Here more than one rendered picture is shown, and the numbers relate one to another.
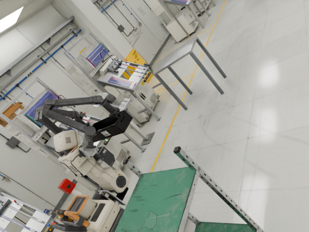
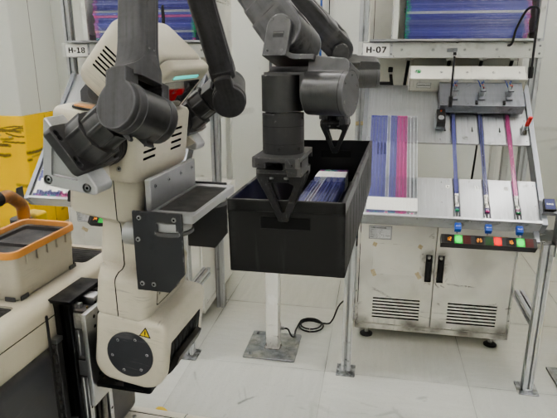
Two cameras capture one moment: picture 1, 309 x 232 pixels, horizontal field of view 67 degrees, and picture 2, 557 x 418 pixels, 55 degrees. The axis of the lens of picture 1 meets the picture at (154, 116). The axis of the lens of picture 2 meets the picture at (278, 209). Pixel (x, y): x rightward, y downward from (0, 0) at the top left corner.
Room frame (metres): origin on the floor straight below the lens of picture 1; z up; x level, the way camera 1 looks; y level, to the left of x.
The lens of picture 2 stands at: (1.49, -0.35, 1.32)
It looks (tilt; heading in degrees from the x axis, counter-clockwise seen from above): 16 degrees down; 52
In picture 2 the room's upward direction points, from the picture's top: straight up
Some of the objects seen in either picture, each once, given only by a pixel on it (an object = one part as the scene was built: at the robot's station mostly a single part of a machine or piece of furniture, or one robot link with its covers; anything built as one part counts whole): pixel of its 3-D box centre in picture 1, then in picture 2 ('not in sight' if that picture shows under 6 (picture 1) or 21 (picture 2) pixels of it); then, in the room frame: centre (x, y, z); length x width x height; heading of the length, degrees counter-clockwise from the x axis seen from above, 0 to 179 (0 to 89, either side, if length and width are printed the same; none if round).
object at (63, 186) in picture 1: (85, 199); (273, 269); (2.84, 1.42, 0.39); 0.24 x 0.24 x 0.78; 42
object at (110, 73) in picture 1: (129, 89); not in sight; (4.50, -0.02, 0.65); 1.01 x 0.73 x 1.29; 42
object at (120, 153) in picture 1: (99, 162); (427, 259); (3.66, 1.19, 0.31); 0.70 x 0.65 x 0.62; 132
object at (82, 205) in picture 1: (82, 207); (21, 257); (1.73, 0.94, 0.87); 0.23 x 0.15 x 0.11; 39
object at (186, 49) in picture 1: (190, 75); not in sight; (3.35, -0.83, 0.40); 0.70 x 0.45 x 0.80; 47
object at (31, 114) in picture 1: (43, 109); (466, 6); (3.61, 1.07, 1.52); 0.51 x 0.13 x 0.27; 132
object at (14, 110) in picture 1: (15, 106); not in sight; (3.76, 1.35, 1.82); 0.68 x 0.30 x 0.20; 132
